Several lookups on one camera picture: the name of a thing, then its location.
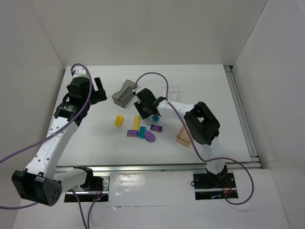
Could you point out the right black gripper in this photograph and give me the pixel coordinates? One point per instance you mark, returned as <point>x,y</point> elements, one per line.
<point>145,108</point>

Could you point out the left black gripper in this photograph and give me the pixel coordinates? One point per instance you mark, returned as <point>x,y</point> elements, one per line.
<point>96,93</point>

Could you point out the small teal lego brick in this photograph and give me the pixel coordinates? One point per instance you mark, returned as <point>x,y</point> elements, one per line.
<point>155,118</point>

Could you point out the purple 2x4 lego brick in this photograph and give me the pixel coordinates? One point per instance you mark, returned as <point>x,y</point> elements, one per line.
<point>156,128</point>

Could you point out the teal 2x4 lego brick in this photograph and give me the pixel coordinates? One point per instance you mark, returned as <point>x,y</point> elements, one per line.
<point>141,132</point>

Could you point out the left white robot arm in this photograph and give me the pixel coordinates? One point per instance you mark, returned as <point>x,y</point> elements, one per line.
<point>37,182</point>

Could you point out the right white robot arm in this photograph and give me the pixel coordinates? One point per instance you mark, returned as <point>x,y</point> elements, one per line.
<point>200,124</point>

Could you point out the long yellow lego plate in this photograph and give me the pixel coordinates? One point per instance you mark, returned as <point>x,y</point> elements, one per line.
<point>136,123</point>

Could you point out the dark grey transparent container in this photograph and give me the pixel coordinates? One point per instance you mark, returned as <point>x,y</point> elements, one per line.
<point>125,94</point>

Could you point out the clear transparent container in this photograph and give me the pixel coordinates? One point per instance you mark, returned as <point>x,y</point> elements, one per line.
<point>173,93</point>

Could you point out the purple rounded lego brick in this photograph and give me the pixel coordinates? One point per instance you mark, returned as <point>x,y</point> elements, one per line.
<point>149,136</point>

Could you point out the yellow 2x4 lego brick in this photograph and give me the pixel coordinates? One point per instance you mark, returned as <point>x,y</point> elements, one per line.
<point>119,120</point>

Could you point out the purple sloped lego brick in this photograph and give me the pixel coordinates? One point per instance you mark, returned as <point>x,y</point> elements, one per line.
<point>132,133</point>

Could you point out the orange transparent container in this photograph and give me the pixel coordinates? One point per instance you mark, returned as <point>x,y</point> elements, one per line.
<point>183,138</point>

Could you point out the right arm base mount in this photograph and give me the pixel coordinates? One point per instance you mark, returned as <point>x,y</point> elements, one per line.
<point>205,190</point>

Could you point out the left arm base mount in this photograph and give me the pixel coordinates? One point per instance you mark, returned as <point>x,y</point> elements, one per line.
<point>98,190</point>

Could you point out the aluminium rail frame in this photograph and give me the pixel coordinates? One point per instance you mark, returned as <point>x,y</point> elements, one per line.
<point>98,142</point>

